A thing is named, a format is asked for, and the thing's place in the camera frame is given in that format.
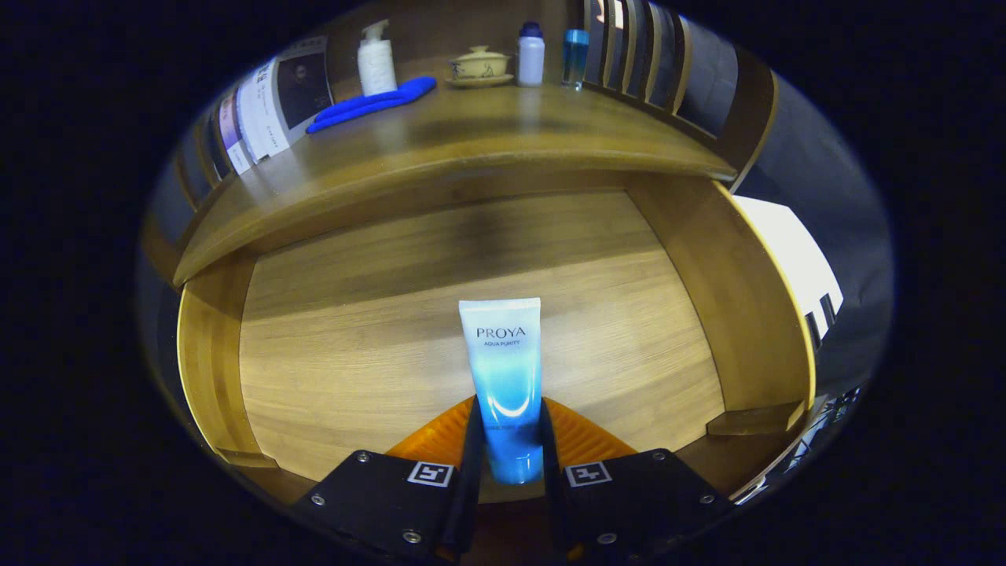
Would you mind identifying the wooden cabinet with slatted sides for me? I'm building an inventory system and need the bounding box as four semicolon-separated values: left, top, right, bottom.
141;0;780;288

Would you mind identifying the purple book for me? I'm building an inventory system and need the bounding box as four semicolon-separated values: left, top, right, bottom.
214;96;251;175

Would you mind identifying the blue folded cloth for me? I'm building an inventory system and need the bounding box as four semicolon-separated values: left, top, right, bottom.
306;75;438;135

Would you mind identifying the white bottle with blue cap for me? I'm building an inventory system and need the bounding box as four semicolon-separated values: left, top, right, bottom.
517;21;545;87

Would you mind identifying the clear blue bottle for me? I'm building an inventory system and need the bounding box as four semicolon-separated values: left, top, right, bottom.
561;29;590;91

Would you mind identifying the thick white book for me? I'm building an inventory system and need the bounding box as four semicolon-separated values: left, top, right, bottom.
240;35;335;162

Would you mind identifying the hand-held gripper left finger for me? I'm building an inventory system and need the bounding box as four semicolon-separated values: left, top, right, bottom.
291;395;486;563

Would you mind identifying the wooden countertop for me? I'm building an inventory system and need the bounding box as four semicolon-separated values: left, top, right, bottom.
171;79;738;288

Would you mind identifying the beige lidded tea cup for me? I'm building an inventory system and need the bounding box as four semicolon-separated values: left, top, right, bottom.
444;45;515;89

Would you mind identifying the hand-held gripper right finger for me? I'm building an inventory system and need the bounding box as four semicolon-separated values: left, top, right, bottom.
538;397;736;563

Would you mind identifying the wooden drawer with black knob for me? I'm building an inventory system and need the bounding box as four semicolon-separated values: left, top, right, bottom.
177;171;817;504

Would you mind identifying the blue cosmetic tube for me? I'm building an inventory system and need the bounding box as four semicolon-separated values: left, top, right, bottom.
459;297;545;485

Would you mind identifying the thin white book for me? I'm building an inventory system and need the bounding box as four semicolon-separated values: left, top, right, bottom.
229;86;260;167

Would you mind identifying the white pump bottle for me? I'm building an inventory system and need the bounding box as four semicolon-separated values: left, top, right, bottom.
357;20;398;97

